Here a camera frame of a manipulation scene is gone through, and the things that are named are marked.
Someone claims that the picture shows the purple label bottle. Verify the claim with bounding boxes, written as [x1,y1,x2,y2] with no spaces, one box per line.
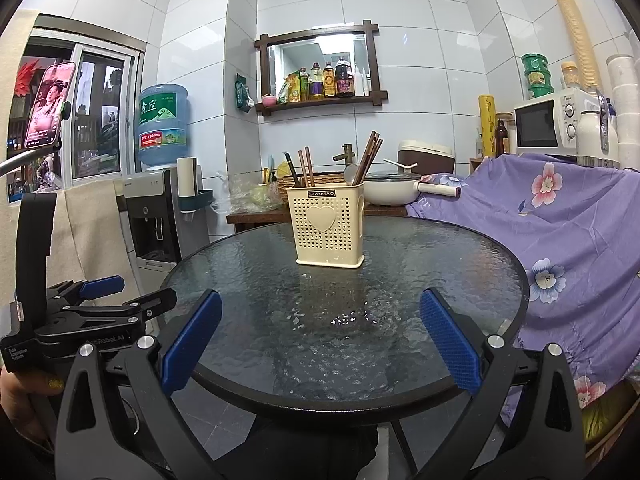
[309,62,324,100]

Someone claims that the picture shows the wood-framed wall mirror shelf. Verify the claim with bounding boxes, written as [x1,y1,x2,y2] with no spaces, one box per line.
[254,20,388,117]

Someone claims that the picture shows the brown wooden chopstick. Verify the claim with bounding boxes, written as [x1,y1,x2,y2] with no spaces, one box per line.
[360,135,383,184]
[304,146,316,188]
[297,150,309,188]
[352,131,378,185]

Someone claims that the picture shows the white frying pan with lid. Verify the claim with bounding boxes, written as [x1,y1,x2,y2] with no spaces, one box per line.
[363,162,461,207]

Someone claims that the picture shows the beige plastic utensil holder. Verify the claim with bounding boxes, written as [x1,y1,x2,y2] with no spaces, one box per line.
[286,183,364,269]

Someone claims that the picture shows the yellow oil bottle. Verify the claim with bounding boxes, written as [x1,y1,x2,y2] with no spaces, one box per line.
[322,62,337,99]

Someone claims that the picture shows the dark wooden counter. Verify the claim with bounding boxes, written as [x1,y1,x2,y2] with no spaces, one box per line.
[227,205,408,232]

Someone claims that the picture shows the smartphone on mount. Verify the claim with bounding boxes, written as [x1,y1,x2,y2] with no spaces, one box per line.
[23,62,76,150]

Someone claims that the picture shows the white microwave oven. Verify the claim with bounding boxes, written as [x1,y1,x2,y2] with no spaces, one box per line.
[514,88,599,157]

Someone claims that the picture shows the person's hand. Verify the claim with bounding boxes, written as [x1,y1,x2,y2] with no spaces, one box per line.
[1,367,64,443]

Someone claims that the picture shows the pink small bowl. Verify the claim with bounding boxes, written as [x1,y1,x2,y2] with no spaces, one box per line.
[262,94,278,107]

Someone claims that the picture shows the round glass table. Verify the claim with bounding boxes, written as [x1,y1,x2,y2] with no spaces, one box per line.
[166,217,528,422]

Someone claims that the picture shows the white stacked containers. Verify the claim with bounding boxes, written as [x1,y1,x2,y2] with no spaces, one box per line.
[606,54,640,171]

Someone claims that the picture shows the green hanging packet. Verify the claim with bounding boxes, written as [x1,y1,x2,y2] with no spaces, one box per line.
[234,74,255,113]

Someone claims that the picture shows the yellow roll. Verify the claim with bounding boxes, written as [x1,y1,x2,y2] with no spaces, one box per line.
[478,94,497,157]

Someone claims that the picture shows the white jar with lid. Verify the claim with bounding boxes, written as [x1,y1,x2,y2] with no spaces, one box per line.
[561,61,582,89]

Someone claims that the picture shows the black gold-banded chopstick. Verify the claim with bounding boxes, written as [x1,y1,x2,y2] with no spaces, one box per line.
[283,152,300,188]

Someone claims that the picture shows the dark soy sauce bottle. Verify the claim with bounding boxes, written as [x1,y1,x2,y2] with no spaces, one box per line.
[334,56,355,98]

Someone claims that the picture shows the woven basket sink bowl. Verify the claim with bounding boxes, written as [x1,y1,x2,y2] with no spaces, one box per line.
[275,171,352,198]

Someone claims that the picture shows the white water dispenser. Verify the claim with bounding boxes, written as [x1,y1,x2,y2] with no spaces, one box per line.
[124,166,209,294]

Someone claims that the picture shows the blue water jug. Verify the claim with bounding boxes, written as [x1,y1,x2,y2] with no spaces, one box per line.
[136,84,190,167]

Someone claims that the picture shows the paper cup stack in holder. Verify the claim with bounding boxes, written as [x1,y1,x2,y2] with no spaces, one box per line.
[177,157,214,221]

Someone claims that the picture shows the tall beige roll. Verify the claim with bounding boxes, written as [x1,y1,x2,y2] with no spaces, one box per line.
[556,0,603,90]

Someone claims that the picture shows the dark brown glass bottle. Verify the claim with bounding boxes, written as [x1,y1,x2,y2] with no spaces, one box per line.
[496,119,511,156]

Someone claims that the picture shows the bronze faucet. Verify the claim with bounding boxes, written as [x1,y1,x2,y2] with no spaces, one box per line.
[332,143,355,167]

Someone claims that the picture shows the purple floral cloth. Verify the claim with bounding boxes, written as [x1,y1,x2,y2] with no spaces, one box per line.
[407,155,639,408]

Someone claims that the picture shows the metal spoon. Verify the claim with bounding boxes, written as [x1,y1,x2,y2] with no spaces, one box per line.
[343,164,359,185]

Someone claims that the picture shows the clear plastic bag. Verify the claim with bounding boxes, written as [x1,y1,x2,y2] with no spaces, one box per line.
[210,174,283,214]

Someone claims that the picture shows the brown white rice cooker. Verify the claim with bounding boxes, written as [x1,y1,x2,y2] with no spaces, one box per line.
[397,140,454,176]

